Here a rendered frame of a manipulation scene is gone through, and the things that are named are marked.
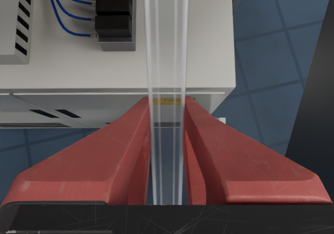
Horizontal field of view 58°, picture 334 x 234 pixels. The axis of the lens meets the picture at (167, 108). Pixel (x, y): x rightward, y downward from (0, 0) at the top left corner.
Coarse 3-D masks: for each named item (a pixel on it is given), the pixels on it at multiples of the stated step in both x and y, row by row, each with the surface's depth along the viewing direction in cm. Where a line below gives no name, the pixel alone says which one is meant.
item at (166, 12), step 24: (144, 0) 9; (168, 0) 9; (168, 24) 10; (168, 48) 10; (168, 72) 11; (168, 96) 11; (168, 120) 12; (168, 144) 12; (168, 168) 13; (168, 192) 14
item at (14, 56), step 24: (0, 0) 42; (24, 0) 44; (96, 0) 40; (120, 0) 40; (0, 24) 42; (24, 24) 44; (96, 24) 40; (120, 24) 40; (0, 48) 41; (24, 48) 44; (120, 48) 44
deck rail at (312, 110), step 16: (320, 32) 16; (320, 48) 16; (320, 64) 16; (320, 80) 16; (304, 96) 18; (320, 96) 16; (304, 112) 18; (320, 112) 16; (304, 128) 18; (320, 128) 16; (288, 144) 20; (304, 144) 18; (320, 144) 16; (304, 160) 18; (320, 160) 16; (320, 176) 16
